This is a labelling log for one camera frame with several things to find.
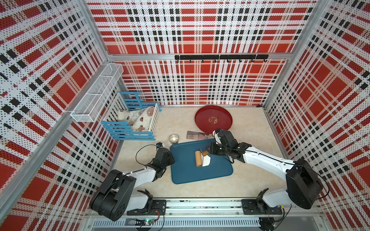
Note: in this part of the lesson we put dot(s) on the doll in patterned cloth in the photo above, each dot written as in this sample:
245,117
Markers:
138,120

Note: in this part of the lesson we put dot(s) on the blue white toy crib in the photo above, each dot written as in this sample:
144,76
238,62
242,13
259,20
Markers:
129,101

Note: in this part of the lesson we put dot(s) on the knife with wooden handle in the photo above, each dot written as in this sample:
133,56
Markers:
198,136

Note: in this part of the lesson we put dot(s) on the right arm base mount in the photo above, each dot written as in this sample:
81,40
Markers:
254,207

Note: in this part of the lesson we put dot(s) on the wooden rolling pin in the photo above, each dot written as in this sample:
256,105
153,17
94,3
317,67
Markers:
198,157

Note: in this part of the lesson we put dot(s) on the white dough lump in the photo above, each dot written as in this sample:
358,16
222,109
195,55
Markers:
206,161

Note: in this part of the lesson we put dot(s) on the white wire mesh basket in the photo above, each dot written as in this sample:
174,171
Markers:
90,106

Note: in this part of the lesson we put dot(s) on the small green circuit board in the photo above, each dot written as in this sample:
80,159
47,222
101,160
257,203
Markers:
144,222

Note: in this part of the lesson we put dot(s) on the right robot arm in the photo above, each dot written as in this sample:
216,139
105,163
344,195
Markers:
303,185

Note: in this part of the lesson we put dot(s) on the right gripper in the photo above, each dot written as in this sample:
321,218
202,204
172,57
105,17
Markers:
213,146

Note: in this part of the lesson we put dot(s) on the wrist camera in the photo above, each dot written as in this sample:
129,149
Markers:
218,135
159,145

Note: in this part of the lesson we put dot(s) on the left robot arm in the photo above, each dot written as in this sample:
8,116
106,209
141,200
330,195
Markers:
115,197

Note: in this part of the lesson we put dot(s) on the teal plastic tray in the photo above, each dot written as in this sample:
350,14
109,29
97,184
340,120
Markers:
195,162

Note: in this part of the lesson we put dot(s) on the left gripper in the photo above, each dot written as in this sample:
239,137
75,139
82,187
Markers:
171,160

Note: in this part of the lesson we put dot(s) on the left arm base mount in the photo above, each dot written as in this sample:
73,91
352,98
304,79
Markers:
153,208

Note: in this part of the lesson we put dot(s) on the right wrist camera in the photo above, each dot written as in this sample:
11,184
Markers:
218,135

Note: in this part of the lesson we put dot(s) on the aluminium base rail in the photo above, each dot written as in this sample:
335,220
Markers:
212,214

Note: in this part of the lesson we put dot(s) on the red round plate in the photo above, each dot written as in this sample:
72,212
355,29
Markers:
212,117

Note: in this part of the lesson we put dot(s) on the small glass bowl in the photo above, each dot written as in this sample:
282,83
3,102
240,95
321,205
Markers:
173,138

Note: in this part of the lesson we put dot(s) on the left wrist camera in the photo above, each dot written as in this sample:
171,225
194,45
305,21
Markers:
159,145

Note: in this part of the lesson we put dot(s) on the black hook rail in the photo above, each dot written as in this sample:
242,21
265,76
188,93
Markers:
239,57

